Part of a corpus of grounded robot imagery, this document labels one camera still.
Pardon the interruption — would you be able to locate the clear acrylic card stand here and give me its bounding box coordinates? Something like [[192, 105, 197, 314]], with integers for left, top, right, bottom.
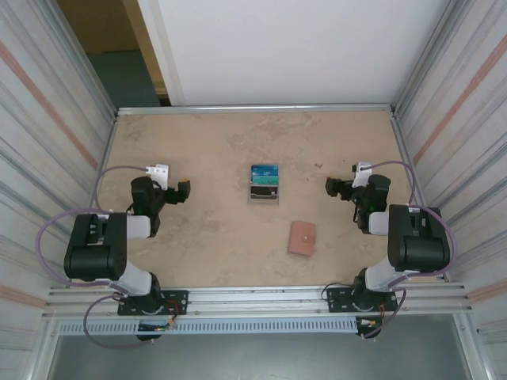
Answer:
[[248, 164, 283, 206]]

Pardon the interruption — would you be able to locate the blue credit card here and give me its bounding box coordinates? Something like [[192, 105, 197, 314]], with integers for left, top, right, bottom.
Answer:
[[250, 164, 280, 178]]

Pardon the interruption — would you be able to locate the black credit card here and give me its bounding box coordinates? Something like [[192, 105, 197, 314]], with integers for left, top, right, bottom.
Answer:
[[250, 185, 280, 199]]

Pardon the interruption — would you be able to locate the corrugated plastic side panel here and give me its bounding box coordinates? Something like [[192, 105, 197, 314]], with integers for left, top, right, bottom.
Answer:
[[0, 0, 120, 357], [395, 0, 507, 337]]

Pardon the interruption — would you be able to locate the brown wooden door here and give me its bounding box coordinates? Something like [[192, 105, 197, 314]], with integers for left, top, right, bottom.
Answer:
[[57, 0, 139, 55]]

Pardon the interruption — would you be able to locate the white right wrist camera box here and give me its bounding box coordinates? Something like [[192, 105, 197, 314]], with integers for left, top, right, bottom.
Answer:
[[351, 161, 372, 189]]

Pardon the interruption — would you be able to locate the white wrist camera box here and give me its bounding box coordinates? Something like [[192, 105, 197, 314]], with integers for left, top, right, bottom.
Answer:
[[351, 161, 372, 189], [144, 163, 170, 188]]

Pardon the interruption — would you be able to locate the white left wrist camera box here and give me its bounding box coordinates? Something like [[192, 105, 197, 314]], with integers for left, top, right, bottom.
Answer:
[[144, 163, 170, 188]]

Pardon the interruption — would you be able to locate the aluminium table side rail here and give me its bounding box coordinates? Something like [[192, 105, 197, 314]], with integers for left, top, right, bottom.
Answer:
[[390, 110, 451, 283], [71, 112, 120, 288]]

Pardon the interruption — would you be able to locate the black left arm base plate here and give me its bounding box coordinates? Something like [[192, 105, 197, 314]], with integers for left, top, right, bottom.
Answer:
[[117, 290, 189, 317]]

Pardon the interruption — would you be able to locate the aluminium table edge rail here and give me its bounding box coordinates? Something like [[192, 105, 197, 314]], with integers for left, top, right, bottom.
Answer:
[[116, 103, 397, 116]]

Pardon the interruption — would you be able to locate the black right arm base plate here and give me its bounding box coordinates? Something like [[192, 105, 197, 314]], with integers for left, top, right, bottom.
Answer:
[[326, 284, 398, 314]]

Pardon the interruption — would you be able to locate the long aluminium mounting rail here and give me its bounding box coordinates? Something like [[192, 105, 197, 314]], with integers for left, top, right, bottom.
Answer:
[[41, 283, 475, 320]]

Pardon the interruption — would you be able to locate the grey slotted cable duct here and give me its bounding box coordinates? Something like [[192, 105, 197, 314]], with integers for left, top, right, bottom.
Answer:
[[58, 318, 360, 336]]

